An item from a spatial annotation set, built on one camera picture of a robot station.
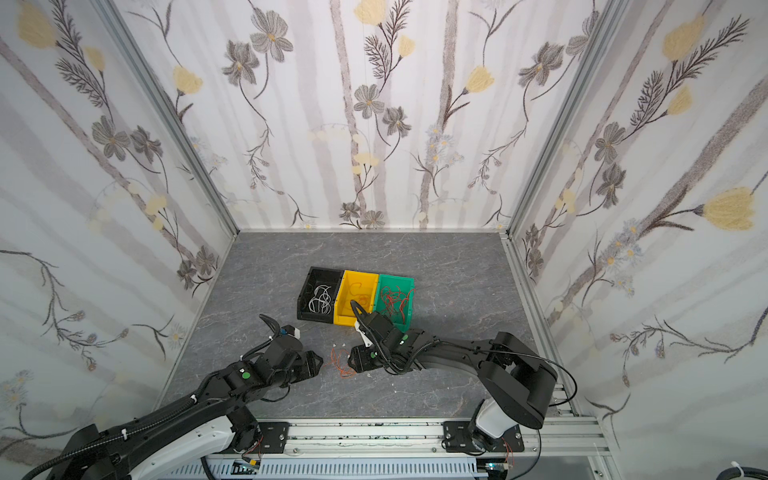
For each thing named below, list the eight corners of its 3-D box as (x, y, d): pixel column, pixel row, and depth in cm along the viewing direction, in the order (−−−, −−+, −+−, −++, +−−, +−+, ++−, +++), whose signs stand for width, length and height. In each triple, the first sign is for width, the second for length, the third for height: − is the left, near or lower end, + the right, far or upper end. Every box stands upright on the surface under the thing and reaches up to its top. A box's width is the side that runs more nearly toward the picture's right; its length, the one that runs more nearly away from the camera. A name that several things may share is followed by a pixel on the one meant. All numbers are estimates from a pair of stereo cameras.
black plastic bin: (299, 324, 96) (293, 314, 91) (309, 278, 108) (305, 266, 103) (338, 324, 97) (335, 314, 91) (343, 278, 108) (341, 266, 103)
